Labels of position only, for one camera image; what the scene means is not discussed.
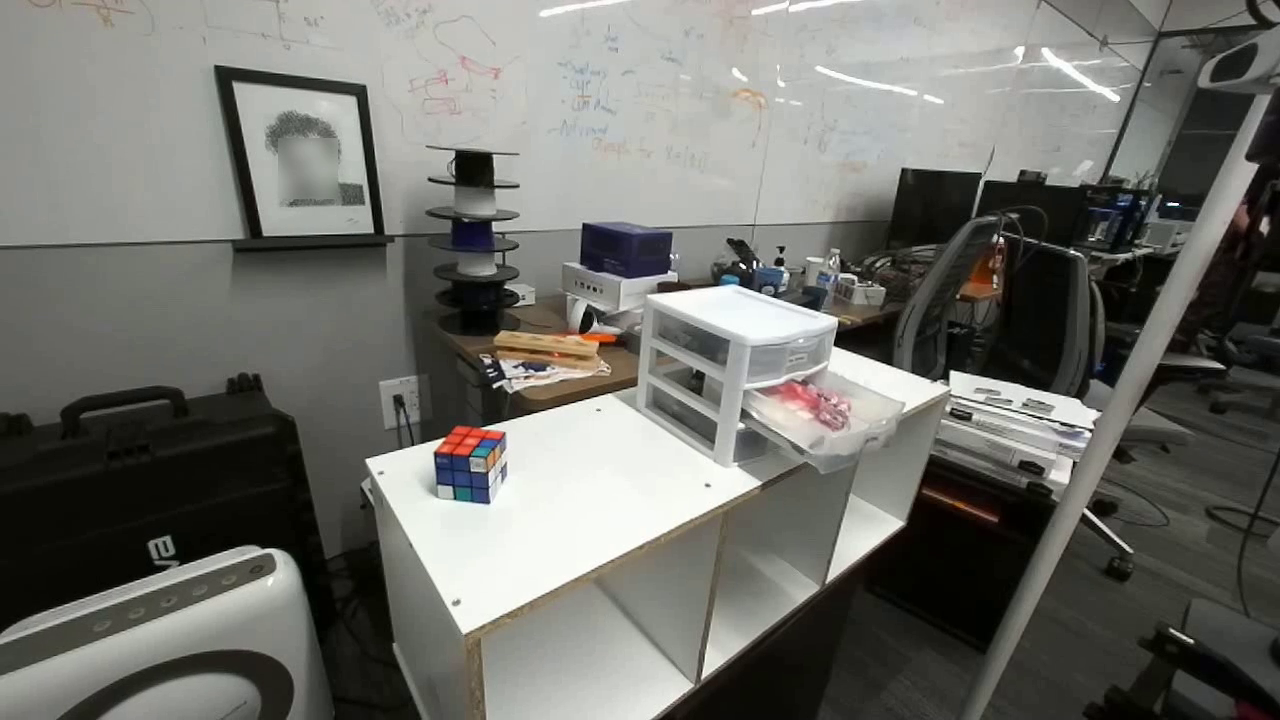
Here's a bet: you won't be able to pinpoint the clear top drawer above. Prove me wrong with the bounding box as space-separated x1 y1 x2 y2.
745 372 902 474

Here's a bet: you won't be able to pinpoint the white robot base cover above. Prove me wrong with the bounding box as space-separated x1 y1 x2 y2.
0 545 335 720

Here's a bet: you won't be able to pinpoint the white three-drawer organizer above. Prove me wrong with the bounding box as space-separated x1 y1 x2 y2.
637 285 834 464

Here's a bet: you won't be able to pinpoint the red items in drawer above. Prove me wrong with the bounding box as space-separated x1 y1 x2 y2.
777 380 849 431

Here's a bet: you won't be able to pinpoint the white flat box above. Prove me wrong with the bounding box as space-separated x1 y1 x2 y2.
559 262 666 311

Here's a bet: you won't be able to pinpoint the dark blue box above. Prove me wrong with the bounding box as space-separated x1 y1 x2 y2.
579 221 673 278

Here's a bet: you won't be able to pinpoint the wooden block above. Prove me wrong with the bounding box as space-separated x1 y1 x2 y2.
493 332 601 359

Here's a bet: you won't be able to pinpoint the wooden side desk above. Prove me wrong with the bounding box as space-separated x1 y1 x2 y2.
437 285 912 430

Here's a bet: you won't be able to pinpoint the black filament spool stack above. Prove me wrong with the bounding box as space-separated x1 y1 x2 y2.
433 140 520 338

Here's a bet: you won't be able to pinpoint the colourful puzzle cube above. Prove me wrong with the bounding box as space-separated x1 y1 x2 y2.
433 424 507 504

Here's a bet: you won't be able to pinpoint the white cubby shelf unit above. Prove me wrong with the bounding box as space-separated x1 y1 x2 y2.
369 352 949 720

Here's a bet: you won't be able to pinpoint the black computer monitor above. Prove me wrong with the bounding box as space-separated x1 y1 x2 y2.
887 168 981 248

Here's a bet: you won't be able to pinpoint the grey office chair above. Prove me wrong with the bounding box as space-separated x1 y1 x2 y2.
887 214 1230 586

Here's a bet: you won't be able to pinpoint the framed portrait picture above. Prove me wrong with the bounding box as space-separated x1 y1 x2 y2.
210 64 384 248

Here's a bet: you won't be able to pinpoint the stack of papers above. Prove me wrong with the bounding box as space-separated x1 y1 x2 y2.
940 372 1094 488

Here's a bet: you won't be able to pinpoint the white diagonal pole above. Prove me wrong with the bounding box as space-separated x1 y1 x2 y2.
961 83 1276 720

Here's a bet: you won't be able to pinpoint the black hard case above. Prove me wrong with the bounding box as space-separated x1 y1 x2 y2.
0 372 332 626

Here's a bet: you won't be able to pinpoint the white wall outlet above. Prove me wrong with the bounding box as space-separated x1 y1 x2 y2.
380 376 420 430

